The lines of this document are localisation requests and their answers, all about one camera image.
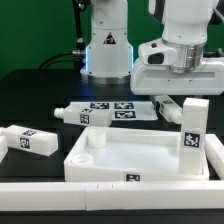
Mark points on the white front obstacle bar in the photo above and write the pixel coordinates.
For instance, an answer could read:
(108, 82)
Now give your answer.
(69, 196)

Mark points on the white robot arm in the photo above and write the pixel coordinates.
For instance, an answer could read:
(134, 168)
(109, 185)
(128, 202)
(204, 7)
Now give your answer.
(173, 64)

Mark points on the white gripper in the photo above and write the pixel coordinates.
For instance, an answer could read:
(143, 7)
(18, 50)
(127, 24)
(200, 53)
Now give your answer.
(206, 79)

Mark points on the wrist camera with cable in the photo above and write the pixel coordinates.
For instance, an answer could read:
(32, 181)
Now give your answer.
(156, 52)

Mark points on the white obstacle bar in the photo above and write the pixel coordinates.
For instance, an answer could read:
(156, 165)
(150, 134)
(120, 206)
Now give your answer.
(69, 196)
(3, 147)
(215, 154)

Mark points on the white left obstacle bar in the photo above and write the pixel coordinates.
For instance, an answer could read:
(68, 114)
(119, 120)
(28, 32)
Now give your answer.
(3, 147)

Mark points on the white desk top tray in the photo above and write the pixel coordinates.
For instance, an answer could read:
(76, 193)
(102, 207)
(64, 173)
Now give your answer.
(106, 154)

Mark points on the white right obstacle bar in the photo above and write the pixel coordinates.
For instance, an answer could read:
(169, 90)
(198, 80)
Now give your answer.
(215, 154)

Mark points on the white sheet with tags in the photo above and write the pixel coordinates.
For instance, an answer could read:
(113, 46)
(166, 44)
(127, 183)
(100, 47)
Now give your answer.
(123, 110)

